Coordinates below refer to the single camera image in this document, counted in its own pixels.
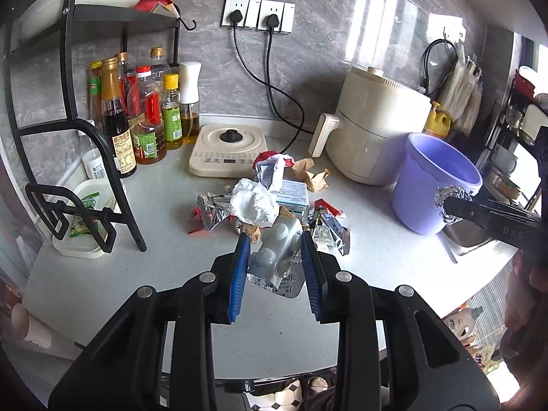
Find grey plastic blister tray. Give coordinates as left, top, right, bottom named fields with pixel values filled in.
left=248, top=215, right=303, bottom=288

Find white tissue paper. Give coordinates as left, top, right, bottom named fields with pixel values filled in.
left=229, top=178, right=279, bottom=228

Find red wrapper piece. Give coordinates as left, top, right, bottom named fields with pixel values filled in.
left=314, top=199, right=346, bottom=219

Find white printed cardboard box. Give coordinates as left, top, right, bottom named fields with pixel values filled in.
left=274, top=179, right=309, bottom=213

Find brown paper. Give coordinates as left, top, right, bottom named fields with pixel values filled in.
left=292, top=158, right=330, bottom=193

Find silver foil snack wrapper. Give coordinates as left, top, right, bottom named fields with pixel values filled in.
left=196, top=192, right=231, bottom=232

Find black metal kitchen rack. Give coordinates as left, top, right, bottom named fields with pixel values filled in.
left=2, top=0, right=197, bottom=253

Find person's right hand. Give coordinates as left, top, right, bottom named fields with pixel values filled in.
left=505, top=250, right=547, bottom=331

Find black storage shelf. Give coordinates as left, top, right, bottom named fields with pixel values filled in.
left=475, top=66, right=547, bottom=212

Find red white crumpled wrapper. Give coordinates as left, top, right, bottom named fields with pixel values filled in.
left=253, top=151, right=295, bottom=192

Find purple plastic bucket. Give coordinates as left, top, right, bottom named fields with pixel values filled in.
left=392, top=133, right=483, bottom=236

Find cream induction cooker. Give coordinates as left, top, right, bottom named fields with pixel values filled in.
left=189, top=124, right=267, bottom=179

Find hanging plastic bags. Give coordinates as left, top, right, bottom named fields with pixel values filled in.
left=437, top=41, right=483, bottom=136

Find cream air fryer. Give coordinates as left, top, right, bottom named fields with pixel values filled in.
left=308, top=66, right=431, bottom=186

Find yellow cap green label bottle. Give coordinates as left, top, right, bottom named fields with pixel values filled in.
left=162, top=73, right=183, bottom=150

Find white plastic tray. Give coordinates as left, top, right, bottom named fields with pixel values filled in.
left=51, top=177, right=126, bottom=260

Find small white cap bottle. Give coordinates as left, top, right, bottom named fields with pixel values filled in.
left=81, top=136, right=107, bottom=179

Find dark soy sauce bottle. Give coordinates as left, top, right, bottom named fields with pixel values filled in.
left=100, top=57, right=137, bottom=178

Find white top oil sprayer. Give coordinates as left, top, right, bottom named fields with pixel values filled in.
left=178, top=61, right=201, bottom=144

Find gold cap clear bottle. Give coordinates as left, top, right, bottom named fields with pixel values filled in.
left=150, top=47, right=171, bottom=89

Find green label bottle behind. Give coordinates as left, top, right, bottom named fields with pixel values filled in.
left=89, top=60, right=102, bottom=128

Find red bowl on rack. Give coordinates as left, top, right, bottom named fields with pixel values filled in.
left=134, top=0, right=179, bottom=18

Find hanging black cable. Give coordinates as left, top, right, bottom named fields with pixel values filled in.
left=417, top=38, right=459, bottom=98

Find red handled oil bottle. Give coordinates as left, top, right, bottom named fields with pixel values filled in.
left=126, top=65, right=167, bottom=165

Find right black power cable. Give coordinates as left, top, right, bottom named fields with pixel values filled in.
left=264, top=13, right=306, bottom=155

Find black power cable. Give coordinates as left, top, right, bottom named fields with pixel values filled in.
left=264, top=13, right=306, bottom=155
left=228, top=9, right=316, bottom=136

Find left black power cable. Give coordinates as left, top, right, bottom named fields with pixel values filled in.
left=228, top=9, right=316, bottom=136

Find white wall socket panel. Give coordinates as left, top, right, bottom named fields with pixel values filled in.
left=221, top=0, right=295, bottom=34

